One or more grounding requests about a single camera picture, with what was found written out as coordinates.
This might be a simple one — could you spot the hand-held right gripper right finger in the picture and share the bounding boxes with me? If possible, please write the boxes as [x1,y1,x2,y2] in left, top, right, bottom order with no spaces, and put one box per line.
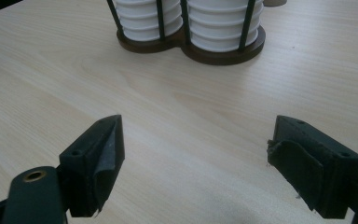
[267,115,358,219]

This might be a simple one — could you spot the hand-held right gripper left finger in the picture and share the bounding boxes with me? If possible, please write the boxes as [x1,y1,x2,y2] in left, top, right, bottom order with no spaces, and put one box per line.
[58,114,126,218]

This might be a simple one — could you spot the black wire cup holder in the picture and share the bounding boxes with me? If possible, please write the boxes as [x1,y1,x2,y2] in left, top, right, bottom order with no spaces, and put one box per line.
[106,0,267,66]

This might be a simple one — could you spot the short stack of paper cups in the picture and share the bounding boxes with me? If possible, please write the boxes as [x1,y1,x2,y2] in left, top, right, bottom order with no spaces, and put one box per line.
[112,0,184,42]

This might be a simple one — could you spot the tall stack of paper cups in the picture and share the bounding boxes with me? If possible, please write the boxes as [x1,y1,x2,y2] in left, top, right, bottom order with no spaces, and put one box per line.
[186,0,265,53]

